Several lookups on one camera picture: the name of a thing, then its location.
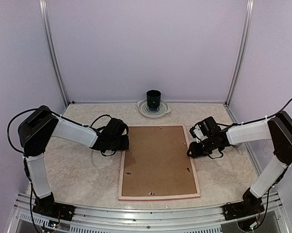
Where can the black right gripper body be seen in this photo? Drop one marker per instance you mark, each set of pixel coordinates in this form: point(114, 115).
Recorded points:
point(204, 150)

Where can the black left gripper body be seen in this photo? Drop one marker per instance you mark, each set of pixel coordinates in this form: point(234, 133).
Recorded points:
point(116, 145)

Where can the brown backing board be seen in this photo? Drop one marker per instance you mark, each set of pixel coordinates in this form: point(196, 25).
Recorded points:
point(158, 160)

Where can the pink wooden picture frame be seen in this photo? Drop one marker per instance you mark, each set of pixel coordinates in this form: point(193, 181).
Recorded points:
point(120, 170)

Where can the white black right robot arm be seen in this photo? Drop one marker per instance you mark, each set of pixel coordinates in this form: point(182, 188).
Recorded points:
point(210, 136)

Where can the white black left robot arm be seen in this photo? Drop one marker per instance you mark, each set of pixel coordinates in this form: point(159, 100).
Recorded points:
point(37, 130)

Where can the striped ceramic plate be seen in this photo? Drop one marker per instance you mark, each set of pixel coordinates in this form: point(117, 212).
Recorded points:
point(145, 111)

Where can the dark green cup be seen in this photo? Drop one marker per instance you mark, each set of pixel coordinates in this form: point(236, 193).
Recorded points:
point(153, 98)

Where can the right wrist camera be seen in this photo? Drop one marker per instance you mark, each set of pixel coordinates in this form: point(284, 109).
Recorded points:
point(197, 134)

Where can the aluminium front rail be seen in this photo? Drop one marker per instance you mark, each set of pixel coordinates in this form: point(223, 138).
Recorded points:
point(89, 219)

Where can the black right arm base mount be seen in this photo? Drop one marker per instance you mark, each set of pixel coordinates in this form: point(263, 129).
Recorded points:
point(240, 209)

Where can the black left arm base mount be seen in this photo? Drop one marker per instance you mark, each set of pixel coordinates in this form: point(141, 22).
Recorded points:
point(56, 210)

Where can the right aluminium corner post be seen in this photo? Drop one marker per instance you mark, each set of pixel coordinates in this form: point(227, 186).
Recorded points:
point(241, 52)

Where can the aluminium corner post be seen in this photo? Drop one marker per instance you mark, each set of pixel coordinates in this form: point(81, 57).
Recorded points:
point(50, 45)
point(241, 52)

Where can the left aluminium corner post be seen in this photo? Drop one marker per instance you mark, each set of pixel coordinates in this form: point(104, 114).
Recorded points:
point(50, 45)

